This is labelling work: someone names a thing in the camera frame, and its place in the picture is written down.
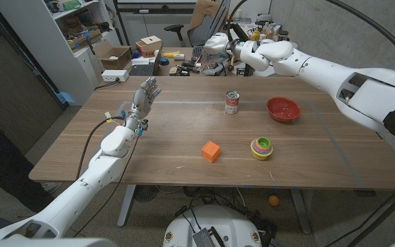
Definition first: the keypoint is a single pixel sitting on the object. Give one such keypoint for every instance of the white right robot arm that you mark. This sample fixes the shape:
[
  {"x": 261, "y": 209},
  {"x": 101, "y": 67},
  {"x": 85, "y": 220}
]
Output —
[{"x": 321, "y": 68}]

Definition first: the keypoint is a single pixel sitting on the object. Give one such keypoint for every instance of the yellow bottle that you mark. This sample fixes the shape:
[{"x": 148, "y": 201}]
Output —
[{"x": 255, "y": 36}]

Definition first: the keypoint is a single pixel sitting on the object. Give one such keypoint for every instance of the grey table leg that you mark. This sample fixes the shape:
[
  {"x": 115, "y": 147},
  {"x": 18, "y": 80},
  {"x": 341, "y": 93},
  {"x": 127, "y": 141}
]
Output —
[
  {"x": 126, "y": 206},
  {"x": 300, "y": 209}
]

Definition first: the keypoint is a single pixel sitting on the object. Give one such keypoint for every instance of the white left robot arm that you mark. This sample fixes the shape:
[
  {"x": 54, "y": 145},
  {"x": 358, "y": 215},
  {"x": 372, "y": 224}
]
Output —
[{"x": 98, "y": 171}]

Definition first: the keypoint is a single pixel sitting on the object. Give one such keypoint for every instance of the black laptop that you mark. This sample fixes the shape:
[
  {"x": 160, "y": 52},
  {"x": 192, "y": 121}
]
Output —
[{"x": 144, "y": 68}]

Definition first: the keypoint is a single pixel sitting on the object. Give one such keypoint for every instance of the small orange ball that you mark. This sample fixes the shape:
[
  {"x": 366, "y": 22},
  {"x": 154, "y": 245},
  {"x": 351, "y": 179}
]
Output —
[{"x": 274, "y": 200}]

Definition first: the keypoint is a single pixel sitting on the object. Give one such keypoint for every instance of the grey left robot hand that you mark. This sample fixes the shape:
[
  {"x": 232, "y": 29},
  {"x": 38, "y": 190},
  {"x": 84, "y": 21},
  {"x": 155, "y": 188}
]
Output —
[{"x": 144, "y": 101}]

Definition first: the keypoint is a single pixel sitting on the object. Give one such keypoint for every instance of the person in dark trousers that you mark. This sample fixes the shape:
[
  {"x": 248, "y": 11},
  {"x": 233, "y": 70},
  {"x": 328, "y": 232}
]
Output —
[{"x": 5, "y": 168}]

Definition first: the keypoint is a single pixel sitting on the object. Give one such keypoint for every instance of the black keyboard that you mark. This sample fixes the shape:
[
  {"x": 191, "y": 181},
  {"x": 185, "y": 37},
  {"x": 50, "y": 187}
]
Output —
[{"x": 197, "y": 53}]

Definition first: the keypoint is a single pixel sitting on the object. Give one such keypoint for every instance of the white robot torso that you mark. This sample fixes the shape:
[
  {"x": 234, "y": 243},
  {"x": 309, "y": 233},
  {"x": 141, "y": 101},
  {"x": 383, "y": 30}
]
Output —
[{"x": 214, "y": 223}]

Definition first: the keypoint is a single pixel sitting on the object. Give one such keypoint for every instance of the office chair with tan jacket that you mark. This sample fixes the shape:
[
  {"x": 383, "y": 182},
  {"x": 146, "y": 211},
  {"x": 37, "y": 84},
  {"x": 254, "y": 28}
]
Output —
[{"x": 197, "y": 20}]

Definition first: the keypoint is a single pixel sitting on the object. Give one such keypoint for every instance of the white power box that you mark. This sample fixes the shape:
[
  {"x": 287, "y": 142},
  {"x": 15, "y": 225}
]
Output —
[{"x": 115, "y": 75}]

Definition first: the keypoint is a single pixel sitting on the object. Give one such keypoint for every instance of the dark jar with black lid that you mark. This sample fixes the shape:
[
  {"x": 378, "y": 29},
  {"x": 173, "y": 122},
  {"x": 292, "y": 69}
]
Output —
[{"x": 282, "y": 35}]

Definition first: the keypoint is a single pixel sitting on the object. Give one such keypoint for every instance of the orange block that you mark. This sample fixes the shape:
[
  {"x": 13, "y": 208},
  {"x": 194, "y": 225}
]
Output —
[{"x": 210, "y": 152}]

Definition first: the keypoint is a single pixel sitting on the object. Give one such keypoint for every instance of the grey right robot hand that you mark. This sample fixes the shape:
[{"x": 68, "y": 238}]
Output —
[{"x": 218, "y": 44}]

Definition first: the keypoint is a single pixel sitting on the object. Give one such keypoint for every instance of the round black floor fan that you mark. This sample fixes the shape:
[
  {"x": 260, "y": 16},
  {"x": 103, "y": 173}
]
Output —
[{"x": 146, "y": 193}]

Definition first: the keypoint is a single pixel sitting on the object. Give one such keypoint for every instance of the white shelf unit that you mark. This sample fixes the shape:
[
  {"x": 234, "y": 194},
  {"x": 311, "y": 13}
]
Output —
[{"x": 57, "y": 65}]

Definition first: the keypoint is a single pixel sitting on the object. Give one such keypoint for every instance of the rainbow stacking cups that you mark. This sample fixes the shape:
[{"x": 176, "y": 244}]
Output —
[{"x": 261, "y": 149}]

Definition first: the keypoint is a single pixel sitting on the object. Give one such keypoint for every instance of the red and white soup can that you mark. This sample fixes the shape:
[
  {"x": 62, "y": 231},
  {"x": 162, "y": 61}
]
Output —
[{"x": 232, "y": 103}]

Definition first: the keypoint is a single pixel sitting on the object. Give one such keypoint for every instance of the wooden box on brick box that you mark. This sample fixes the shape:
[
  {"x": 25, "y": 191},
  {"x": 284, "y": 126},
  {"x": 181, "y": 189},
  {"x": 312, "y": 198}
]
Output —
[{"x": 149, "y": 45}]

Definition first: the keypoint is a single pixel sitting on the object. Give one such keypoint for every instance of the yellow toy banana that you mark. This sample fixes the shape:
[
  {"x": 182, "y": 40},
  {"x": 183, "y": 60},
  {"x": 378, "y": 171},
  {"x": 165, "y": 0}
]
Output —
[{"x": 170, "y": 54}]

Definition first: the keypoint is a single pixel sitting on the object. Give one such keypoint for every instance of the clear plastic glasses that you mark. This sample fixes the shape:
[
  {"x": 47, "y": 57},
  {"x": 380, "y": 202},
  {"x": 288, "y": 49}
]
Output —
[{"x": 209, "y": 65}]

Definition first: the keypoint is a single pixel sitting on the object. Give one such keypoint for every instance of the red bowl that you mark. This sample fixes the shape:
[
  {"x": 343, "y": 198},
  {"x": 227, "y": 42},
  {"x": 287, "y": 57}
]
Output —
[{"x": 283, "y": 109}]

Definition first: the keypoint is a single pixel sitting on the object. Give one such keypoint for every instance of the blue round object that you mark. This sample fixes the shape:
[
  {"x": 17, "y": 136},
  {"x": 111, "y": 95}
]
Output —
[{"x": 164, "y": 61}]

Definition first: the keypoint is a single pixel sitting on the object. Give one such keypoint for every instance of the computer monitor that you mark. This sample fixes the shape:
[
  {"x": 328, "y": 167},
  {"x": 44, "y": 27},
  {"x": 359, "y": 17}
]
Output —
[{"x": 219, "y": 19}]

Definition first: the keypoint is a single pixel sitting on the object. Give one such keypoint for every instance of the open cardboard box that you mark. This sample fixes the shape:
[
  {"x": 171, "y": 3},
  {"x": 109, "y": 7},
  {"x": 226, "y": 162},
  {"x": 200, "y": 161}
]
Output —
[{"x": 115, "y": 56}]

